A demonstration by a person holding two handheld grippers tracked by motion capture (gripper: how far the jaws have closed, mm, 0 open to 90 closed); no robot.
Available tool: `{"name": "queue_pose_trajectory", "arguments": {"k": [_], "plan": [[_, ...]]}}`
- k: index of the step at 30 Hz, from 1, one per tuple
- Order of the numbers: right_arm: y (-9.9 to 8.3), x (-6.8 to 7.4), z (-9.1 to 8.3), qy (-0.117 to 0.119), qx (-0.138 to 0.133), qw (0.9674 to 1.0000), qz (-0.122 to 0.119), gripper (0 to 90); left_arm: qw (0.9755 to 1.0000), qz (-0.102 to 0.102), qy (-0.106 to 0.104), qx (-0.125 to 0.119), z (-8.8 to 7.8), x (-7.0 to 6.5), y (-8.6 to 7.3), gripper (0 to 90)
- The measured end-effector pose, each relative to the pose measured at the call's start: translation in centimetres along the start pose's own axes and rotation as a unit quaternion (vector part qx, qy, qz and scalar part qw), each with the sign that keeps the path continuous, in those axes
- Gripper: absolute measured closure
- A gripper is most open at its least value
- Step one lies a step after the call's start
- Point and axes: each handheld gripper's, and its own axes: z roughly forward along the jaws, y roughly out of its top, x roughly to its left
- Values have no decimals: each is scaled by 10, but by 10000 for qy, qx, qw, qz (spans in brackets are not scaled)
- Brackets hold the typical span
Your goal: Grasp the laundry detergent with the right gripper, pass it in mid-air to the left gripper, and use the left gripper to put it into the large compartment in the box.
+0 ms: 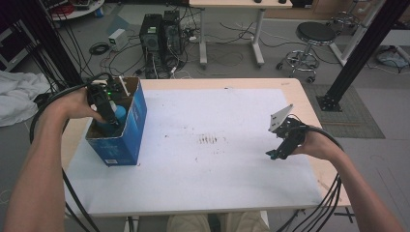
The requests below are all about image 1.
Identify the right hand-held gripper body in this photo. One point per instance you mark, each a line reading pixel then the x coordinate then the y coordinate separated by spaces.
pixel 291 129

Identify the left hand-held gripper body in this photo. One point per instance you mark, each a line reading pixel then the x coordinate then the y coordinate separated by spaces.
pixel 112 90

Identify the white desk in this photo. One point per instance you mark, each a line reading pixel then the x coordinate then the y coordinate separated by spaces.
pixel 238 3

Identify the black metal post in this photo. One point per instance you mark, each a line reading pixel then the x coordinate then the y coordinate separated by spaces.
pixel 364 54
pixel 54 48

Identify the black tape cross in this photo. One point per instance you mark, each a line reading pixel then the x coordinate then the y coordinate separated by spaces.
pixel 346 213

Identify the black round stool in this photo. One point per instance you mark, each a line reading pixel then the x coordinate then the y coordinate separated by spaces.
pixel 315 34

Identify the blue cardboard box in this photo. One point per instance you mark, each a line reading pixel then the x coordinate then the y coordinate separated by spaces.
pixel 125 141

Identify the black computer tower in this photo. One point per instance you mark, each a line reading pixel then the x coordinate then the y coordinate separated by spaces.
pixel 172 35
pixel 151 35

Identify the white cloth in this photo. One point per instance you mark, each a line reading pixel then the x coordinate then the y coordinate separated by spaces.
pixel 17 96

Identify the person's left hand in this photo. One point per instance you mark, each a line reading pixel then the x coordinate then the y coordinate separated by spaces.
pixel 71 104

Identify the small white box device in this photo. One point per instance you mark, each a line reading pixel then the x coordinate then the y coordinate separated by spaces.
pixel 117 39

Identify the blue bottle with white cap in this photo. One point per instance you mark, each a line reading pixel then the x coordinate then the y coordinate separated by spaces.
pixel 122 114

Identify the grey floor mat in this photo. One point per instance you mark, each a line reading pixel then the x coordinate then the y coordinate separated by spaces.
pixel 361 119

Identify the white metal frame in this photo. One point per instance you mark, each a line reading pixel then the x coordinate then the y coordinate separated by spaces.
pixel 356 35

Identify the person's right hand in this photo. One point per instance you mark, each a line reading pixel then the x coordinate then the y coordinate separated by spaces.
pixel 319 146

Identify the white table mat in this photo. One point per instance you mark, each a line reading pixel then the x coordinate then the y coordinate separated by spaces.
pixel 209 174

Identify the round white table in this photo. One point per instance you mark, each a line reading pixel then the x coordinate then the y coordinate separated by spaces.
pixel 77 13

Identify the person's legs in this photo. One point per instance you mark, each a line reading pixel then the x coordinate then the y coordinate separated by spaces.
pixel 193 224

